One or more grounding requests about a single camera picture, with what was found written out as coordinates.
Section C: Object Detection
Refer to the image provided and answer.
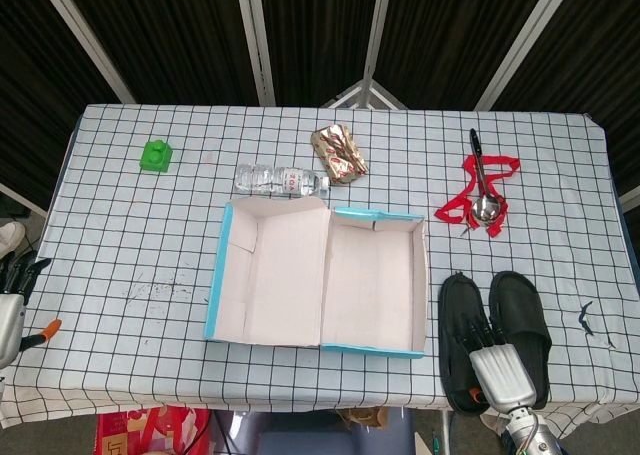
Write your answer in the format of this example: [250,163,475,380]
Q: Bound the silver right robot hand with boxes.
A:
[458,313,538,412]

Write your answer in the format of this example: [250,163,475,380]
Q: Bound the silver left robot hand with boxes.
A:
[0,257,63,371]

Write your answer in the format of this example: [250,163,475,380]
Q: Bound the black slipper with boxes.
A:
[437,272,497,416]
[488,270,553,410]

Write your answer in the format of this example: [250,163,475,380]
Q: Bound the light blue shoe box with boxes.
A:
[203,195,430,360]

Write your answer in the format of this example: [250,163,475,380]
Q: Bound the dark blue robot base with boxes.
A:
[214,407,416,455]

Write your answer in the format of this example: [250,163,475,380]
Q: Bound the white shoe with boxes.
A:
[0,221,26,256]

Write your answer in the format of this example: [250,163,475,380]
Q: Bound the red printed gift bag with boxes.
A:
[95,407,212,455]

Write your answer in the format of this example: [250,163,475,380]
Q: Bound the white metal floor bar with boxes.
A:
[0,182,49,220]
[618,184,640,212]

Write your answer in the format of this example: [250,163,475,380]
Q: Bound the white checkered tablecloth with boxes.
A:
[0,103,640,429]

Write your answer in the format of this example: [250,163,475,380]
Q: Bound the green toy block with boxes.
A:
[139,139,174,174]

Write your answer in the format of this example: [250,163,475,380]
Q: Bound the crumpled gold snack wrapper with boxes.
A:
[310,123,370,188]

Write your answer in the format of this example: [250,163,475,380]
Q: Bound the clear plastic water bottle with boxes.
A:
[234,163,331,199]

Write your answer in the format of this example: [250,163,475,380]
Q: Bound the white triangular metal stand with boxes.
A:
[319,79,409,110]

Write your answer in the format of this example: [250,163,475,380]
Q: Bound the black folding screen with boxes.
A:
[0,0,640,211]

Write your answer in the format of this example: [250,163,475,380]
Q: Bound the metal spoon black handle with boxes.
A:
[468,128,503,223]

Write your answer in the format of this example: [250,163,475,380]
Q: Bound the red ribbon strap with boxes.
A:
[433,154,521,240]

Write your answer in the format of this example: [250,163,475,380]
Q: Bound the white screen frame post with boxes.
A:
[233,0,277,107]
[362,0,396,107]
[33,0,137,105]
[473,0,581,111]

